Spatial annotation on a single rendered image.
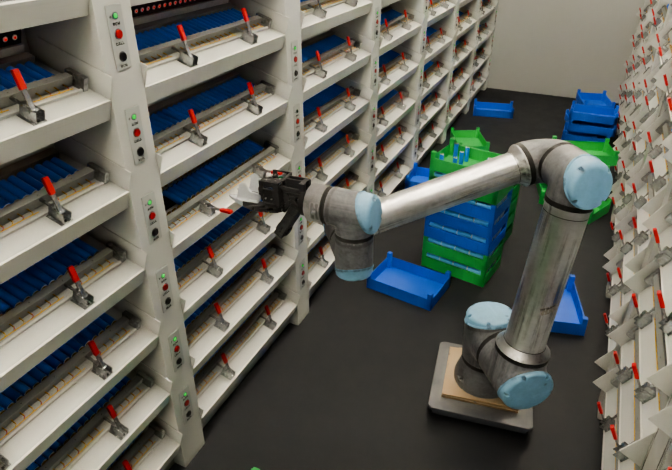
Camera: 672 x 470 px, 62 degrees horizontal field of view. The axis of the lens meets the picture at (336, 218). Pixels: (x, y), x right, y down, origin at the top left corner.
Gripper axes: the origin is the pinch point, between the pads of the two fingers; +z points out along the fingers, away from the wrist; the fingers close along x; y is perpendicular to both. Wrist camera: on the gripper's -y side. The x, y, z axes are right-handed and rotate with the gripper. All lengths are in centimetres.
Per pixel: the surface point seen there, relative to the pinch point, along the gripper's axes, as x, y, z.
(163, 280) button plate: 19.4, -16.1, 11.1
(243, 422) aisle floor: 3, -81, 7
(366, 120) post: -116, -19, 12
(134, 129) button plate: 19.7, 22.8, 10.0
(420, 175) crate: -182, -73, 5
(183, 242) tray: 10.0, -10.7, 11.3
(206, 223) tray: 0.5, -10.1, 11.0
